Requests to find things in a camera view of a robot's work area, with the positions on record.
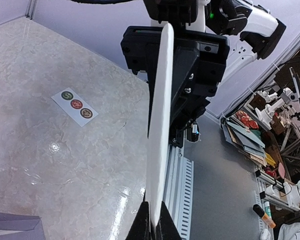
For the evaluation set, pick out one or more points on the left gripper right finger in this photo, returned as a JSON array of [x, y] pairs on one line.
[[166, 229]]

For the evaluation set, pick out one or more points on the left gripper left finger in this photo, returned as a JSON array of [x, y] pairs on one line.
[[140, 228]]

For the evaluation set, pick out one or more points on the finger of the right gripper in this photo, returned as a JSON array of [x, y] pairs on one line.
[[186, 105], [151, 59]]

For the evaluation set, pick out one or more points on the beige lined letter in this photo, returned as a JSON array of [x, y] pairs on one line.
[[158, 138]]

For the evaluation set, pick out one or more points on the grey paper envelope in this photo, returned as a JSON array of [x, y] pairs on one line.
[[21, 227]]

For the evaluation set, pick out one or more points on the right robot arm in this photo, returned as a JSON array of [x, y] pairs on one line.
[[201, 48]]

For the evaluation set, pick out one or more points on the background clutter of parts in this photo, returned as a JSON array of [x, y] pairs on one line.
[[265, 128]]

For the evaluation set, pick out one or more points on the white sticker sheet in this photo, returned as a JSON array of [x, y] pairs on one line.
[[79, 110]]

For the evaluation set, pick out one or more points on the left aluminium frame post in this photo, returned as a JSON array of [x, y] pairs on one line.
[[30, 9]]

